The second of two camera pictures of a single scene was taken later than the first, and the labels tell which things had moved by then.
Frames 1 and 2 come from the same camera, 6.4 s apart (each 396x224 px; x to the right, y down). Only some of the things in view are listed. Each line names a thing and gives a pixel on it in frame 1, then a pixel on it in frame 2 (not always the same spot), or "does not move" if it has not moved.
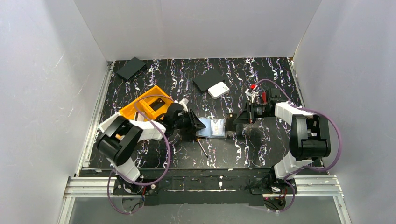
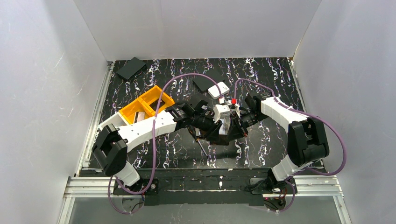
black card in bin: [156, 104] does not move
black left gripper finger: [196, 123] to [212, 135]
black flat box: [208, 80] does not move
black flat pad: [130, 67] does not move
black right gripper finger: [243, 118] to [236, 130]
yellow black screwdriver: [203, 149] does not move
